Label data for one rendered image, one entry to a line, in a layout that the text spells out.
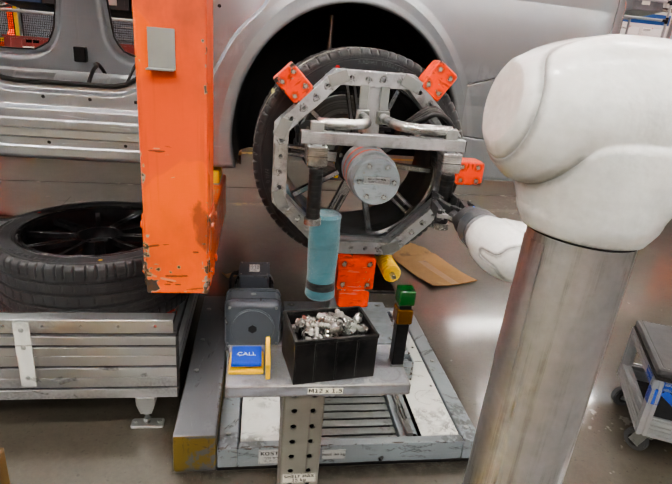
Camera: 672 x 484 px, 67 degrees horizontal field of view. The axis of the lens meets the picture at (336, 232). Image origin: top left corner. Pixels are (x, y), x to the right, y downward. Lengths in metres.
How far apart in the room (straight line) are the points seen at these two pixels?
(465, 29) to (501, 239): 1.05
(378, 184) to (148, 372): 0.89
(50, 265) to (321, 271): 0.80
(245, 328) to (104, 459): 0.54
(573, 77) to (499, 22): 1.51
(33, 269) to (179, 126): 0.69
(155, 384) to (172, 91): 0.89
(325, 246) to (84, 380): 0.83
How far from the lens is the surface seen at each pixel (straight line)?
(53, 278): 1.73
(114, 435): 1.82
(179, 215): 1.35
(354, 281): 1.61
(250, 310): 1.63
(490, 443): 0.62
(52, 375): 1.76
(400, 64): 1.56
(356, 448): 1.65
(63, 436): 1.86
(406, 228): 1.58
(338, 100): 1.92
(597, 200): 0.47
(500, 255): 0.99
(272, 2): 1.79
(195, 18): 1.27
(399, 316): 1.23
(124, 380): 1.72
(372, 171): 1.35
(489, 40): 1.94
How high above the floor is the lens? 1.19
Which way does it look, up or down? 20 degrees down
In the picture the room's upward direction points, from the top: 5 degrees clockwise
